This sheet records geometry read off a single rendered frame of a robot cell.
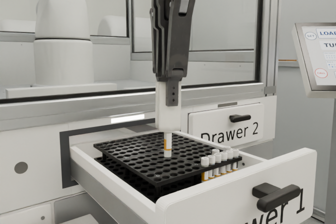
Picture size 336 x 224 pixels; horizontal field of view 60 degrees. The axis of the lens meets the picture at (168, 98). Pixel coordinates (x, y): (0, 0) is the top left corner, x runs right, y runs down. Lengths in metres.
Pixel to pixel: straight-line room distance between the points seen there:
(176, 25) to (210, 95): 0.46
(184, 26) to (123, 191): 0.23
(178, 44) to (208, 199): 0.18
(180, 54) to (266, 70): 0.63
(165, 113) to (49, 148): 0.27
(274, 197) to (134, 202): 0.17
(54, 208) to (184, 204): 0.37
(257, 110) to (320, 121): 1.30
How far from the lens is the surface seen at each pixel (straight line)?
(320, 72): 1.11
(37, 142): 0.58
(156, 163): 0.48
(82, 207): 0.66
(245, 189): 0.38
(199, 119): 0.74
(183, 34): 0.35
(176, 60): 0.35
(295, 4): 2.30
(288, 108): 2.30
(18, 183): 0.60
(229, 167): 0.51
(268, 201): 0.36
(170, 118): 0.39
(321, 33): 1.24
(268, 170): 0.41
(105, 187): 0.47
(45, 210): 0.63
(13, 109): 0.56
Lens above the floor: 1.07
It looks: 8 degrees down
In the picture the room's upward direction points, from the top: straight up
